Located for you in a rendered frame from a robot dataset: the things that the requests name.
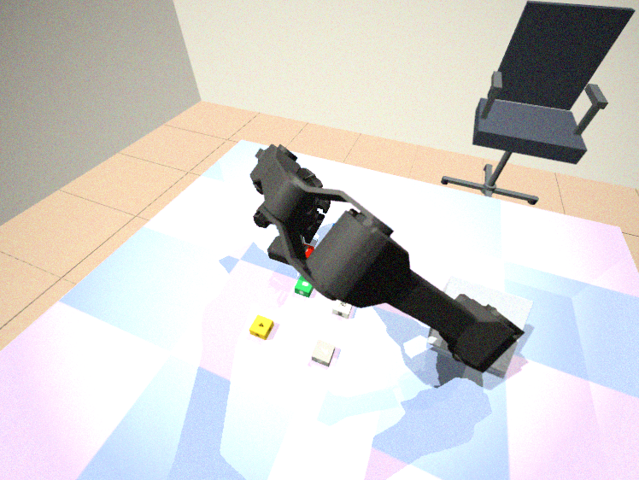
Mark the yellow block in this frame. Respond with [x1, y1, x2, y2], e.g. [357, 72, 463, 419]
[249, 314, 274, 340]

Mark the green block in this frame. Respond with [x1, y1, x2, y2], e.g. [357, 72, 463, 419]
[294, 276, 314, 297]

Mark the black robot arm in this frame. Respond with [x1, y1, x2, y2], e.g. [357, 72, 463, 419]
[249, 144, 525, 372]

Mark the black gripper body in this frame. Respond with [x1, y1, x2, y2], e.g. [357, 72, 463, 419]
[267, 197, 331, 266]

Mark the red block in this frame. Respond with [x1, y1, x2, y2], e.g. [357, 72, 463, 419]
[303, 244, 314, 258]

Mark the cream block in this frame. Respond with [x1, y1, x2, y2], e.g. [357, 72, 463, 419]
[311, 339, 335, 366]

